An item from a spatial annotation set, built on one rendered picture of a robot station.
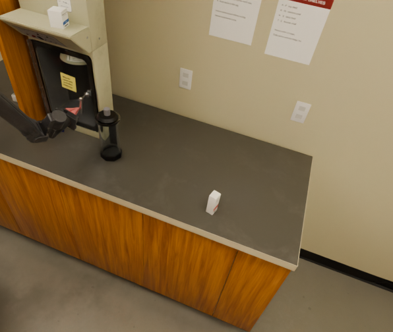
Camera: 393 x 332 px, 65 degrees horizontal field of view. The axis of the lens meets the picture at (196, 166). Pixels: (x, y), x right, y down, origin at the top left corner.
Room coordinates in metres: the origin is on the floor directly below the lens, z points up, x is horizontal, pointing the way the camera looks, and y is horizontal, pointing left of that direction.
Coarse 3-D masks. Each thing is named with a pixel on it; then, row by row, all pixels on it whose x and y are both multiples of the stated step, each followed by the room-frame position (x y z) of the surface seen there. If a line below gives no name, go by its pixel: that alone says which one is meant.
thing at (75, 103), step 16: (48, 48) 1.22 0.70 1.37; (48, 64) 1.23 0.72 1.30; (64, 64) 1.21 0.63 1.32; (80, 64) 1.19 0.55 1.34; (48, 80) 1.23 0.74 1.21; (80, 80) 1.19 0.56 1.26; (48, 96) 1.24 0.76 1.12; (64, 96) 1.22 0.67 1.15; (96, 112) 1.17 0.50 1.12; (96, 128) 1.18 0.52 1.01
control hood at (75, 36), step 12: (12, 12) 1.20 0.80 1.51; (24, 12) 1.22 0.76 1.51; (12, 24) 1.16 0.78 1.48; (24, 24) 1.12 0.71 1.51; (36, 24) 1.13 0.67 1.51; (48, 24) 1.14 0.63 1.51; (72, 24) 1.17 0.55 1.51; (60, 36) 1.08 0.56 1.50; (72, 36) 1.08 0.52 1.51; (84, 36) 1.15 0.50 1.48; (72, 48) 1.17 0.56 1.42; (84, 48) 1.14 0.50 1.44
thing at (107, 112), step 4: (104, 108) 1.09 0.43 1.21; (108, 108) 1.09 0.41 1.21; (100, 112) 1.09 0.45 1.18; (104, 112) 1.07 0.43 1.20; (108, 112) 1.08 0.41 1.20; (112, 112) 1.11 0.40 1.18; (100, 116) 1.07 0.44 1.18; (104, 116) 1.07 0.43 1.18; (108, 116) 1.07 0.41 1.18; (112, 116) 1.08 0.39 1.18; (116, 116) 1.09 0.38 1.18; (100, 120) 1.05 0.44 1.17; (104, 120) 1.05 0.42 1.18; (108, 120) 1.05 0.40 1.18; (112, 120) 1.06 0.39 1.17
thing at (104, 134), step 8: (96, 120) 1.05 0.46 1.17; (104, 128) 1.04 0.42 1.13; (112, 128) 1.05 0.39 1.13; (104, 136) 1.04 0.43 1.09; (112, 136) 1.05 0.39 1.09; (104, 144) 1.04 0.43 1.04; (112, 144) 1.05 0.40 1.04; (120, 144) 1.10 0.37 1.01; (104, 152) 1.04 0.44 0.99; (112, 152) 1.05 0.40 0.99
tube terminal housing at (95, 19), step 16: (32, 0) 1.24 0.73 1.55; (48, 0) 1.22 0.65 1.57; (80, 0) 1.19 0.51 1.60; (96, 0) 1.24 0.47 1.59; (80, 16) 1.19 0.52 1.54; (96, 16) 1.23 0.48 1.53; (96, 32) 1.22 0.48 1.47; (64, 48) 1.22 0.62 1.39; (96, 48) 1.21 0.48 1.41; (96, 64) 1.20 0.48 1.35; (96, 80) 1.18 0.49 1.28; (80, 128) 1.21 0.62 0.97
